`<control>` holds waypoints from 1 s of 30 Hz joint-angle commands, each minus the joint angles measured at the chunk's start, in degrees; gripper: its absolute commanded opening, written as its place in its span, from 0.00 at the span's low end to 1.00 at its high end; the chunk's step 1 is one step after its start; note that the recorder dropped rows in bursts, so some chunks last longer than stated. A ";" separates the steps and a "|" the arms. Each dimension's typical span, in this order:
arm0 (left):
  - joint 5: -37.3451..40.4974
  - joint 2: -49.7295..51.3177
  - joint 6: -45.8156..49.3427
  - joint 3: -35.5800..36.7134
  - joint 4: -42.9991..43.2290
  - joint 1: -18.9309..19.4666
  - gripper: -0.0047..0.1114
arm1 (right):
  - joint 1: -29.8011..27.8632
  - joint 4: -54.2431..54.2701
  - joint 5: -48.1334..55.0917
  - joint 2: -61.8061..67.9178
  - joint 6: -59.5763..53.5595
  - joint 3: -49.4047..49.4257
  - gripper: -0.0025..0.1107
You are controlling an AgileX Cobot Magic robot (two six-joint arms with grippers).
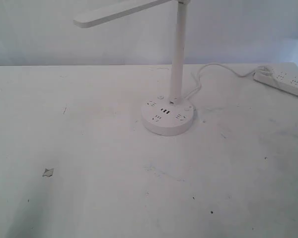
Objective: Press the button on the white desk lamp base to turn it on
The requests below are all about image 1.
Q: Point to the white desk lamp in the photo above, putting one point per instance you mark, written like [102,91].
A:
[169,116]

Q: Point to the white plug in strip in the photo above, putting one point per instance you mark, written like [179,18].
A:
[264,70]

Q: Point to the white power strip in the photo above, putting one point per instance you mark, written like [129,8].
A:
[284,80]

